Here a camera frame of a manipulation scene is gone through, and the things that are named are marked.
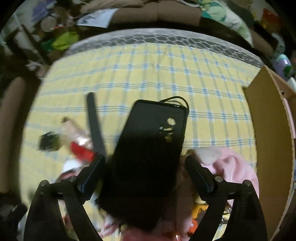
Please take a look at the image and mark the red capped small bottle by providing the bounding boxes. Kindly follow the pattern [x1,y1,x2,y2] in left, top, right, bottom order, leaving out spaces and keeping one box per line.
[60,116,95,163]

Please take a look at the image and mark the black coiled cable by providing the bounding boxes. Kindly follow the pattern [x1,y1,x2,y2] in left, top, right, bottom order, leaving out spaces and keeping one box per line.
[160,95,190,117]

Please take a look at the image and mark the yellow plaid tablecloth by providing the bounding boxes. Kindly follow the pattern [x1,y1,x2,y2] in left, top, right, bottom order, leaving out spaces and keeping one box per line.
[20,43,260,204]

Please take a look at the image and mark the floral tote bag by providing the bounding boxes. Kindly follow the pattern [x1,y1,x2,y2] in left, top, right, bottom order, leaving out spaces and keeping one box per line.
[178,0,254,48]

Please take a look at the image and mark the brown sofa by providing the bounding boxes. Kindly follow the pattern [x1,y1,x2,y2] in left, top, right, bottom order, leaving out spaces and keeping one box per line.
[79,1,278,57]

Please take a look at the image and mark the pink knitted cloth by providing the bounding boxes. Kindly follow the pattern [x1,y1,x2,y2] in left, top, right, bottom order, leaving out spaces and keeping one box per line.
[101,146,260,241]

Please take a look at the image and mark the green plastic bag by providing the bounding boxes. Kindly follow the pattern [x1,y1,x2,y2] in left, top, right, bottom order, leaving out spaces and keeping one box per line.
[41,32,79,52]

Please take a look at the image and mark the white printed paper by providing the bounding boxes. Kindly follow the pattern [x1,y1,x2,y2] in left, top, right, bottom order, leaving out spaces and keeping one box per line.
[76,8,119,28]

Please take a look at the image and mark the cardboard box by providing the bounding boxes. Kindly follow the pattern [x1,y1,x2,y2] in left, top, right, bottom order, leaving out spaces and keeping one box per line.
[244,66,295,240]

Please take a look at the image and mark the small black case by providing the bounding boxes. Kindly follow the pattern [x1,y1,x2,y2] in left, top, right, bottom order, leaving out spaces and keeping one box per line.
[38,132,60,152]

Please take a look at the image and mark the black phone case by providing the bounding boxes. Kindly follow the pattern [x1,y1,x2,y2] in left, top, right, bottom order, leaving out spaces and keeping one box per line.
[97,100,188,232]

